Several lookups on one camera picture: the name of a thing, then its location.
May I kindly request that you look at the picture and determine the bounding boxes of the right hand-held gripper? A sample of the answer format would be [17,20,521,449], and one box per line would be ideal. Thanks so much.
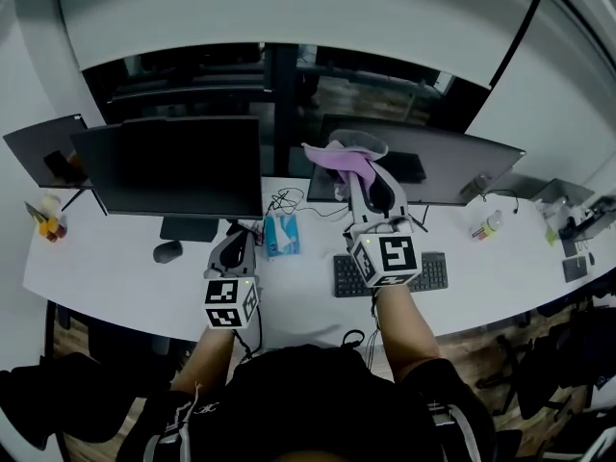
[342,166,421,290]

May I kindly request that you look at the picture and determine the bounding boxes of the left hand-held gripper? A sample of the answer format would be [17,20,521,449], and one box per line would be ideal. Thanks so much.
[201,232,263,331]

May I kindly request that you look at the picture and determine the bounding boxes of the purple cloth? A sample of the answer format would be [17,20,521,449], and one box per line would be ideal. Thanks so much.
[301,129,390,199]

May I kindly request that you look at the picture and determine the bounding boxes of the wide black curved monitor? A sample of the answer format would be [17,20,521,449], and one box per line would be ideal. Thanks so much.
[306,113,526,234]

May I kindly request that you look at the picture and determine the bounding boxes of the person's right forearm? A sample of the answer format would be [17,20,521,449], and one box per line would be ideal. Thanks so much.
[373,284,442,384]

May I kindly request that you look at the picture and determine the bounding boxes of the person's left forearm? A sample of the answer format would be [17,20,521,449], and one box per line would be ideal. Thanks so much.
[170,325,237,394]

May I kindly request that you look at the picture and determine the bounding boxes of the black monitor with flat stand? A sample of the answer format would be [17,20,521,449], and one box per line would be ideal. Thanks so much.
[69,115,265,244]

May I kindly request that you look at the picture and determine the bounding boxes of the small black monitor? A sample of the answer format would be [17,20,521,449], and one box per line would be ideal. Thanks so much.
[2,113,108,217]

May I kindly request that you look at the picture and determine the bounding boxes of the blue tissue packet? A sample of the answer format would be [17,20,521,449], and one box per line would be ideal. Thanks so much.
[263,213,302,261]

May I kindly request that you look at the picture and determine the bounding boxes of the black computer mouse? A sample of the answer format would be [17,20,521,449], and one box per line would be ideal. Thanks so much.
[152,240,184,265]

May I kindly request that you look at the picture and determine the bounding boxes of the black keyboard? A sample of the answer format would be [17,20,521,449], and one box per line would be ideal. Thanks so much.
[332,250,449,299]

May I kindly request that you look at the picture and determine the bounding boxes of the clear bottle with green label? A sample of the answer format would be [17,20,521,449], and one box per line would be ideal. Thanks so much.
[470,209,504,243]

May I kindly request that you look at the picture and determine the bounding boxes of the person's black clothing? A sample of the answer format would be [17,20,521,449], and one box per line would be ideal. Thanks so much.
[117,344,497,462]

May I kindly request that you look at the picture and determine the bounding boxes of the small dark keyboard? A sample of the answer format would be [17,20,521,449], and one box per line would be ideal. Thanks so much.
[561,255,589,284]

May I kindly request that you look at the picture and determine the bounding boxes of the black office chair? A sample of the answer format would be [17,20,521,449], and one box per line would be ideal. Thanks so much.
[0,351,174,451]

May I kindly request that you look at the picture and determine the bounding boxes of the dark laptop on stand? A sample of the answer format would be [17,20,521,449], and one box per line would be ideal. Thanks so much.
[557,194,616,240]

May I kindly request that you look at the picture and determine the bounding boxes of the black office chairs with bags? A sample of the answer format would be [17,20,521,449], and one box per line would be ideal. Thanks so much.
[475,300,616,462]

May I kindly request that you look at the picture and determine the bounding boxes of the thick black power cable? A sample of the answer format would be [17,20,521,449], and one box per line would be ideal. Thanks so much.
[252,286,265,355]

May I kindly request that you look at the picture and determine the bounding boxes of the tangled thin desk cables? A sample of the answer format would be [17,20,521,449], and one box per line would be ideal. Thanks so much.
[266,186,352,220]

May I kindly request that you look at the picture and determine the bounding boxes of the thin left gripper cable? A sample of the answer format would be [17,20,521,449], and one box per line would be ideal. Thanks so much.
[233,329,255,361]

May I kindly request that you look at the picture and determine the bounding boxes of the black earphone cable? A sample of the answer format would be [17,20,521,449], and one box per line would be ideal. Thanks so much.
[478,189,521,217]

